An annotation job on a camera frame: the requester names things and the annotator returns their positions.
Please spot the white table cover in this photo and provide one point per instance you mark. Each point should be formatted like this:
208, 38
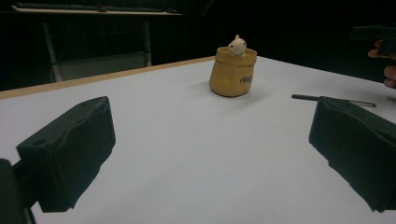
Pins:
193, 140

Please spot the small brown round object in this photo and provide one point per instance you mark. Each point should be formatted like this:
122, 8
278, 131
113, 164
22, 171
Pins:
230, 74

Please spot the black pen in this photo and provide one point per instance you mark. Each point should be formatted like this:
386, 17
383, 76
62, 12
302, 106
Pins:
305, 97

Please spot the dark background desk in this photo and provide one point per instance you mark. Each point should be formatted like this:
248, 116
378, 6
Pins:
93, 11

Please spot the grey metal stand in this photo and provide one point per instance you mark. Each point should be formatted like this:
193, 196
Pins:
99, 65

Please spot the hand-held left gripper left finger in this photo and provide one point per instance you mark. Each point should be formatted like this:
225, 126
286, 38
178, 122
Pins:
68, 152

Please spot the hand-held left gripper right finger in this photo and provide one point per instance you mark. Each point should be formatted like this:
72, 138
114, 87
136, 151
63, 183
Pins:
358, 146

